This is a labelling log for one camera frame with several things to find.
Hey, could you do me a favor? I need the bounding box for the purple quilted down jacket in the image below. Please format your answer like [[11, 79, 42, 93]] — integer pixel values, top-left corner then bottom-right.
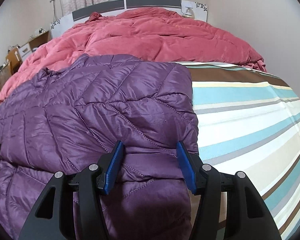
[[0, 55, 198, 239]]

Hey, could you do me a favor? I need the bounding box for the striped bed sheet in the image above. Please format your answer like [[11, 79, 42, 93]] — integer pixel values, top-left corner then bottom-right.
[[186, 62, 300, 239]]

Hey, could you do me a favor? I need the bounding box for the wooden desk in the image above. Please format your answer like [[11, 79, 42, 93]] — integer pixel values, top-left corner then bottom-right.
[[0, 64, 12, 91]]

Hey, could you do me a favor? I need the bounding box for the wooden chair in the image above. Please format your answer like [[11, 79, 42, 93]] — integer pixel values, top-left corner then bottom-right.
[[6, 47, 23, 75]]

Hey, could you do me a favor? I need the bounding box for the red pink quilted duvet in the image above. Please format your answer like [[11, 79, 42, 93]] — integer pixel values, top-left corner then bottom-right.
[[0, 7, 266, 102]]

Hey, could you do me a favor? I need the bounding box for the bedside lamp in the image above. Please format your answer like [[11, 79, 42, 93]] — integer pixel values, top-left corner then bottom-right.
[[181, 5, 195, 19]]

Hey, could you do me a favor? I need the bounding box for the white grey bed headboard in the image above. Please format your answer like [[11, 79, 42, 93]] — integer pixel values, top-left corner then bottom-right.
[[50, 0, 208, 38]]

